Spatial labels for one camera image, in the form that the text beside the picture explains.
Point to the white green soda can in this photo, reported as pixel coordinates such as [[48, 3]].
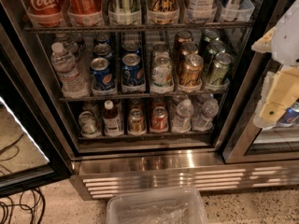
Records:
[[161, 80]]

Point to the gold can bottom shelf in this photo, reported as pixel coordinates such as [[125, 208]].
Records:
[[136, 122]]

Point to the stainless steel fridge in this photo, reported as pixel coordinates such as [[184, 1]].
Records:
[[103, 167]]

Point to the middle green can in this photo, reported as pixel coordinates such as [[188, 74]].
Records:
[[212, 49]]

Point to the rear green can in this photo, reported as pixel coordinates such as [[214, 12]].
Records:
[[207, 36]]

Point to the front clear water bottle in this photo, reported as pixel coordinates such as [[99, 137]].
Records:
[[74, 83]]

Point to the clear plastic bin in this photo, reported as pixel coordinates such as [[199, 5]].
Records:
[[176, 205]]

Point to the front green can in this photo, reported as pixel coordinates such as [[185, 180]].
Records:
[[218, 71]]

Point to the blue silver can top shelf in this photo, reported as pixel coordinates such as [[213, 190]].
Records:
[[235, 10]]

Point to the gold LaCroix can top shelf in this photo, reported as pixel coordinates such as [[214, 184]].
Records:
[[162, 12]]

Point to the red can bottom shelf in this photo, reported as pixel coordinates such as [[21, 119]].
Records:
[[159, 119]]

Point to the green striped can top shelf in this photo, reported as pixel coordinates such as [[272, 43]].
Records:
[[124, 12]]

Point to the front left Pepsi can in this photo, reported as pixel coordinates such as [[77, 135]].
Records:
[[103, 79]]

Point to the front copper can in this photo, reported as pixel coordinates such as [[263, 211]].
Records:
[[191, 67]]

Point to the Pepsi can behind right door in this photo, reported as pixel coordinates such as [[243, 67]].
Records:
[[289, 117]]

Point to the copper can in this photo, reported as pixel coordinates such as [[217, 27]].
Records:
[[180, 37], [186, 49], [191, 67]]

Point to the red Coca-Cola can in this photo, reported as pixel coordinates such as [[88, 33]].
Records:
[[45, 13]]

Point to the left bottom water bottle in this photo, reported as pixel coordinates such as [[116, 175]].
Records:
[[181, 122]]

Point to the white blue can top shelf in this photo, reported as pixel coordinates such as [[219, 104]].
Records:
[[200, 11]]

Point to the white-capped dark drink bottle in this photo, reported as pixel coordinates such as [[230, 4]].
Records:
[[112, 119]]

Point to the rear copper can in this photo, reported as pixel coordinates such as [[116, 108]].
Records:
[[180, 37]]

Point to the front right Pepsi can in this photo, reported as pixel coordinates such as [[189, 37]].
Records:
[[133, 78]]

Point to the right bottom water bottle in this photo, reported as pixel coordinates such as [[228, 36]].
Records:
[[203, 121]]

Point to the red soda can top shelf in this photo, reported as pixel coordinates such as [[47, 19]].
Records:
[[85, 12]]

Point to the open glass fridge door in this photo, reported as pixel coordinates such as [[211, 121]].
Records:
[[29, 155]]

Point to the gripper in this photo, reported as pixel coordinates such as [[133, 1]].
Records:
[[286, 37]]

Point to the silver can bottom shelf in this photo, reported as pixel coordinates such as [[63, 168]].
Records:
[[89, 125]]

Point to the middle copper can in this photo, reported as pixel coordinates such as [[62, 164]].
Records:
[[186, 49]]

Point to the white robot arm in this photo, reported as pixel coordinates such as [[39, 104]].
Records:
[[285, 40]]

